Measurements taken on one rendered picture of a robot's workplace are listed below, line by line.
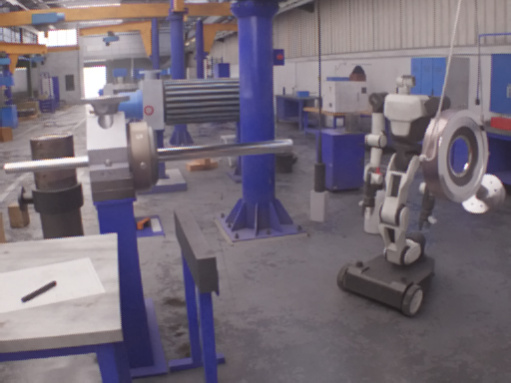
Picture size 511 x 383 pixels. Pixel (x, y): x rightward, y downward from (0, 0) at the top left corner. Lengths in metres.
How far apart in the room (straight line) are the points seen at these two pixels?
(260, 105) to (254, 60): 0.41
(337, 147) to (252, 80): 1.90
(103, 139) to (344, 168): 3.90
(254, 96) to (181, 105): 1.98
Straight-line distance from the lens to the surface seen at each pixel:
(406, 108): 2.75
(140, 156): 2.15
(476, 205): 2.02
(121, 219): 2.05
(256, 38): 3.95
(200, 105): 5.79
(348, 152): 5.52
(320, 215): 1.78
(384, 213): 2.85
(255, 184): 4.07
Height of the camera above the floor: 1.50
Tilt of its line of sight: 13 degrees down
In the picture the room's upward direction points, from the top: 1 degrees counter-clockwise
